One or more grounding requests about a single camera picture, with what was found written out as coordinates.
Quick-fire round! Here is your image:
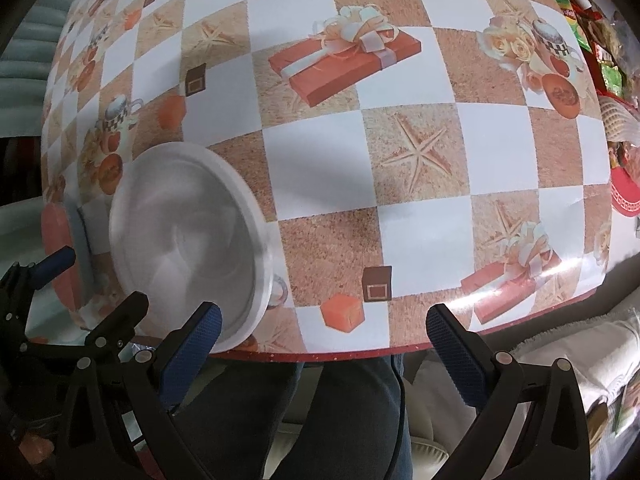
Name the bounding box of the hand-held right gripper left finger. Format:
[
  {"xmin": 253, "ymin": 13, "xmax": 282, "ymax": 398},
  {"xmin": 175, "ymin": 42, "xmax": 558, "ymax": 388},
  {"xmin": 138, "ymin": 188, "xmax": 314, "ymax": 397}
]
[{"xmin": 55, "ymin": 301, "xmax": 222, "ymax": 480}]

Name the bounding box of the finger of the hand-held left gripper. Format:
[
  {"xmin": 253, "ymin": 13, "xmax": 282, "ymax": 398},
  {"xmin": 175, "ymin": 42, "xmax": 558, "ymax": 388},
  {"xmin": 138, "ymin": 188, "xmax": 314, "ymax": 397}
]
[
  {"xmin": 0, "ymin": 246, "xmax": 77, "ymax": 341},
  {"xmin": 85, "ymin": 291, "xmax": 150, "ymax": 366}
]

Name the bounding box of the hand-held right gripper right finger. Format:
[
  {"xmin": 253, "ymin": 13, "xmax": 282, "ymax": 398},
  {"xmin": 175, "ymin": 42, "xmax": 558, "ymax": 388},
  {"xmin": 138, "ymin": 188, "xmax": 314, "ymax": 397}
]
[{"xmin": 426, "ymin": 303, "xmax": 591, "ymax": 480}]

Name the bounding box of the white deep plate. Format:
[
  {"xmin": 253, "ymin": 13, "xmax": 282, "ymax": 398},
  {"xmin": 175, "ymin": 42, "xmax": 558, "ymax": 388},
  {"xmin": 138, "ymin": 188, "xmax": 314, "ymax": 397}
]
[{"xmin": 109, "ymin": 142, "xmax": 275, "ymax": 352}]

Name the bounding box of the cream seat cushion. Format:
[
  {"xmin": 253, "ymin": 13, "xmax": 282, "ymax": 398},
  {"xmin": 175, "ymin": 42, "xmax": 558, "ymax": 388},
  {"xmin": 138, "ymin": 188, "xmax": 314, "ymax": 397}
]
[{"xmin": 400, "ymin": 355, "xmax": 481, "ymax": 441}]

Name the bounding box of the person's right leg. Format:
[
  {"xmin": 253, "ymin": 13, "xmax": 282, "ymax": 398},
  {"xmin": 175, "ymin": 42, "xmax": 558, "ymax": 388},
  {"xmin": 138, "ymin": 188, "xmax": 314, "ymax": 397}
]
[{"xmin": 265, "ymin": 355, "xmax": 413, "ymax": 480}]

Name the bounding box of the white slotted plastic object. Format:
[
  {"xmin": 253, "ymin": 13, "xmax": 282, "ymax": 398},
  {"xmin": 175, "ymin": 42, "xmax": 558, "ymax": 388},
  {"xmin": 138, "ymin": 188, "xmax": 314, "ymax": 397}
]
[{"xmin": 405, "ymin": 435, "xmax": 451, "ymax": 480}]

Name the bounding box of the white textured blanket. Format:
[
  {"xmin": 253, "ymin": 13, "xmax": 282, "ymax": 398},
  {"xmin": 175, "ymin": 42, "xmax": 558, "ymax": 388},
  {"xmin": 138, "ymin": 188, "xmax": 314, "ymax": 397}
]
[{"xmin": 515, "ymin": 290, "xmax": 640, "ymax": 461}]

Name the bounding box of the printed paper packet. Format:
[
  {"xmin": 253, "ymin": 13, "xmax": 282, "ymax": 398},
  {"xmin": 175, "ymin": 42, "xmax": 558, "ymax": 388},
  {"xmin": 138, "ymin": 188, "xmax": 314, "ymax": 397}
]
[{"xmin": 585, "ymin": 385, "xmax": 640, "ymax": 446}]

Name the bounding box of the pale green ribbed cover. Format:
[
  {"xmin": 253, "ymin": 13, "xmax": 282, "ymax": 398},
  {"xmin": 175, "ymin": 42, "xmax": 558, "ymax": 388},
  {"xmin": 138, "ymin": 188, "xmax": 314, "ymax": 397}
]
[{"xmin": 0, "ymin": 0, "xmax": 96, "ymax": 341}]

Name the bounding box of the checkered printed tablecloth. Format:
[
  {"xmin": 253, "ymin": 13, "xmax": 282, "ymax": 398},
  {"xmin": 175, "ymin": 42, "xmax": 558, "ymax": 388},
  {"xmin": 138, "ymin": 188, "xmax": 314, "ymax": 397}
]
[{"xmin": 40, "ymin": 0, "xmax": 613, "ymax": 363}]

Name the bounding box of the cream ridged basket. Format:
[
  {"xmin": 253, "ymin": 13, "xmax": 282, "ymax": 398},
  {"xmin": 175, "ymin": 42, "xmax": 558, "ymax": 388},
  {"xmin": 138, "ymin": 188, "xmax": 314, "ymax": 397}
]
[{"xmin": 597, "ymin": 95, "xmax": 640, "ymax": 141}]

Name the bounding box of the pile of wrapped candies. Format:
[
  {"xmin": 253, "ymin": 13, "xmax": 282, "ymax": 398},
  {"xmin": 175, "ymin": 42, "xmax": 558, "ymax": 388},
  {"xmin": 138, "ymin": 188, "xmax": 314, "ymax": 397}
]
[{"xmin": 545, "ymin": 0, "xmax": 640, "ymax": 161}]

